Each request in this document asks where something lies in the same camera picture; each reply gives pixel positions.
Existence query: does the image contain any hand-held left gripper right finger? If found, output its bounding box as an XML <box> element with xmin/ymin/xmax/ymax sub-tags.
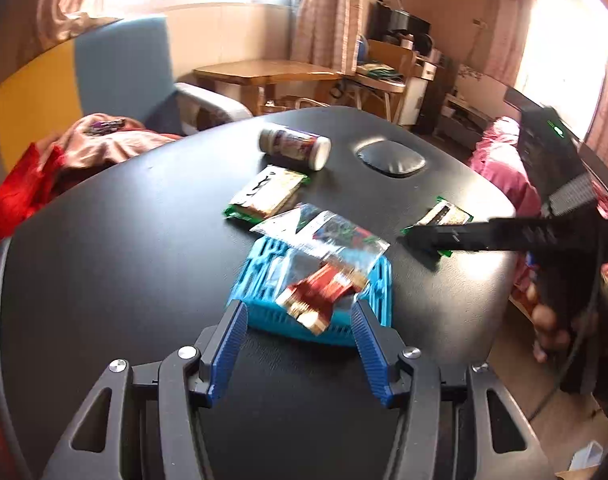
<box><xmin>350</xmin><ymin>301</ymin><xmax>557</xmax><ymax>480</ymax></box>

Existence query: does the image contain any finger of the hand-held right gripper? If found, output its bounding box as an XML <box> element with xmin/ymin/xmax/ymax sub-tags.
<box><xmin>399</xmin><ymin>216</ymin><xmax>551</xmax><ymax>257</ymax></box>

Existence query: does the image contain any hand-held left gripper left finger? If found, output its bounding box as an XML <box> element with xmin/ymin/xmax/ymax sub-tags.
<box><xmin>41</xmin><ymin>300</ymin><xmax>249</xmax><ymax>480</ymax></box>

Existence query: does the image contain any green wafer packet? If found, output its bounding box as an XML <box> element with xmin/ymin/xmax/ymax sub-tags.
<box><xmin>403</xmin><ymin>196</ymin><xmax>475</xmax><ymax>259</ymax></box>
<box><xmin>222</xmin><ymin>165</ymin><xmax>312</xmax><ymax>231</ymax></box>

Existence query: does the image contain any blue plastic basket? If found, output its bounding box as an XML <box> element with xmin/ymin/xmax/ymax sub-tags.
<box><xmin>226</xmin><ymin>235</ymin><xmax>395</xmax><ymax>348</ymax></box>

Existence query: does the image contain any clear bag with red snack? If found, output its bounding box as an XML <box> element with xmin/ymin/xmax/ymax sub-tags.
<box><xmin>250</xmin><ymin>203</ymin><xmax>391</xmax><ymax>291</ymax></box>

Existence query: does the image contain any person's right hand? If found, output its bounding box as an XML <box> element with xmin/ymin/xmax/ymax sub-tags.
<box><xmin>530</xmin><ymin>304</ymin><xmax>572</xmax><ymax>364</ymax></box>

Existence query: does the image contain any pink bedding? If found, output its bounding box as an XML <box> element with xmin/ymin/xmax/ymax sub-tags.
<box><xmin>466</xmin><ymin>116</ymin><xmax>608</xmax><ymax>311</ymax></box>

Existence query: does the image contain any black oval cushion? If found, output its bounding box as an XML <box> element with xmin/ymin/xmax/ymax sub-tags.
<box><xmin>354</xmin><ymin>141</ymin><xmax>427</xmax><ymax>177</ymax></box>

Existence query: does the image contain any white cabinet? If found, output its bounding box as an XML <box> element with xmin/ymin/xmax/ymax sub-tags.
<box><xmin>399</xmin><ymin>55</ymin><xmax>452</xmax><ymax>126</ymax></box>

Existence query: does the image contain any pink patterned curtain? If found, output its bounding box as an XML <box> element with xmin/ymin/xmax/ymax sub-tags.
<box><xmin>484</xmin><ymin>0</ymin><xmax>540</xmax><ymax>91</ymax></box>
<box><xmin>290</xmin><ymin>0</ymin><xmax>369</xmax><ymax>78</ymax></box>
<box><xmin>14</xmin><ymin>0</ymin><xmax>124</xmax><ymax>61</ymax></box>

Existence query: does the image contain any wooden chair with cushion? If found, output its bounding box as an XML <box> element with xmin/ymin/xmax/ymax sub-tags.
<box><xmin>344</xmin><ymin>40</ymin><xmax>419</xmax><ymax>123</ymax></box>

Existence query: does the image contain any black monitor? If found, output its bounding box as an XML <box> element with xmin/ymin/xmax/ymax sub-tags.
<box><xmin>369</xmin><ymin>2</ymin><xmax>432</xmax><ymax>43</ymax></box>

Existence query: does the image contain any pink blanket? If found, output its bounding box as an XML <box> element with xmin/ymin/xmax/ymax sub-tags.
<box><xmin>48</xmin><ymin>114</ymin><xmax>185</xmax><ymax>186</ymax></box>

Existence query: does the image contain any wooden side table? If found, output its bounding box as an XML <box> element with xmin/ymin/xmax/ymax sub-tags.
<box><xmin>193</xmin><ymin>59</ymin><xmax>342</xmax><ymax>116</ymax></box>

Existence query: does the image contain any red cloth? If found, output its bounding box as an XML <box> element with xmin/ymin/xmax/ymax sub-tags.
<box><xmin>0</xmin><ymin>142</ymin><xmax>67</xmax><ymax>251</ymax></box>

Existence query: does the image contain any grey yellow blue armchair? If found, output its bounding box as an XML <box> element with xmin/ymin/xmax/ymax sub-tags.
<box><xmin>0</xmin><ymin>16</ymin><xmax>255</xmax><ymax>171</ymax></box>

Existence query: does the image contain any purple bead string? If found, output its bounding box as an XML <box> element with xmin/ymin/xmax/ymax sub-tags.
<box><xmin>86</xmin><ymin>119</ymin><xmax>127</xmax><ymax>136</ymax></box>

